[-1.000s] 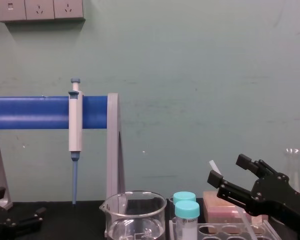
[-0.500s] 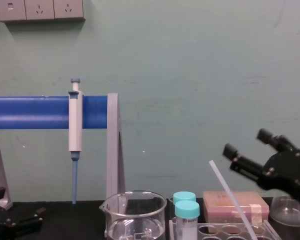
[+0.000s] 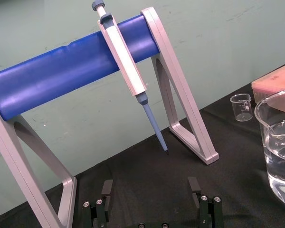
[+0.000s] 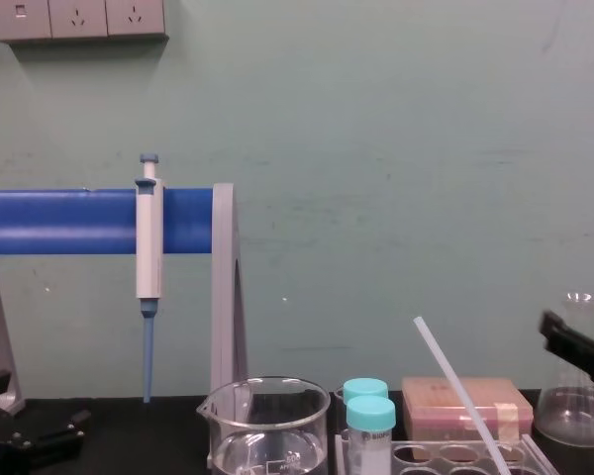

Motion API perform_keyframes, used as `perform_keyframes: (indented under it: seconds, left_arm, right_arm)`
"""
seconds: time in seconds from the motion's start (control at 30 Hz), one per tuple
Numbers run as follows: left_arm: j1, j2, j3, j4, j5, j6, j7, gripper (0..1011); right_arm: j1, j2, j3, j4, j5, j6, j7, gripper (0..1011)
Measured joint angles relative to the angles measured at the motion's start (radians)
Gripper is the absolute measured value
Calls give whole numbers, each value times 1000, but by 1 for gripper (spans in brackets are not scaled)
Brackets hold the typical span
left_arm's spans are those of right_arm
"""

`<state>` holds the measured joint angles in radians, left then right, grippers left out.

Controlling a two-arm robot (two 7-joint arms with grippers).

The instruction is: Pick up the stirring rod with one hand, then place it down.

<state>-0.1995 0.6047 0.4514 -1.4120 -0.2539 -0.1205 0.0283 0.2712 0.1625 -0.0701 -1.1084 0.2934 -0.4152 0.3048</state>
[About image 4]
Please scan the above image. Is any clear glass beaker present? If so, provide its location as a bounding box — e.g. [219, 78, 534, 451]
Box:
[195, 375, 333, 475]

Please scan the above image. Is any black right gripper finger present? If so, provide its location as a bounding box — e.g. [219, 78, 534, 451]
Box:
[539, 309, 594, 355]
[542, 332, 594, 388]

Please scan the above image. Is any grey pipette stand leg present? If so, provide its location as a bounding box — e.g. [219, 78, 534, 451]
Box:
[0, 254, 27, 416]
[209, 182, 251, 393]

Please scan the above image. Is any clear glass conical flask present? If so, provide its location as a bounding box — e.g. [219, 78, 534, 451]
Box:
[534, 291, 594, 449]

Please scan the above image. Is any beige tape strip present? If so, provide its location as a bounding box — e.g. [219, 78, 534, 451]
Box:
[493, 402, 520, 440]

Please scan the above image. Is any grey wall socket panel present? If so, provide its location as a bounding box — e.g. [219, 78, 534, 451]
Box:
[0, 0, 170, 46]

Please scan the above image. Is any blue pipette stand bar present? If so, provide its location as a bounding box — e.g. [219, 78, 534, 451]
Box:
[0, 186, 215, 257]

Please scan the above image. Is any clear acrylic tube rack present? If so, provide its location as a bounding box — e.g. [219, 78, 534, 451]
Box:
[333, 428, 561, 475]

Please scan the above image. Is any teal capped sample tube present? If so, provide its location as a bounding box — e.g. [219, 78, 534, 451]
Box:
[342, 377, 390, 403]
[345, 395, 397, 475]

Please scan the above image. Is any pink pipette tip box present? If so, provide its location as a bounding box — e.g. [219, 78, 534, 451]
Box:
[401, 376, 535, 459]

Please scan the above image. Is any white stirring rod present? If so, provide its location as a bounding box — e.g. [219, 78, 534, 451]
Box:
[413, 316, 515, 475]

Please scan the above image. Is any white and blue pipette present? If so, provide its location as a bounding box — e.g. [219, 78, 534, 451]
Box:
[134, 152, 166, 405]

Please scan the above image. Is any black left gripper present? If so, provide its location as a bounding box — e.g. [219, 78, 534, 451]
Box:
[0, 368, 92, 475]

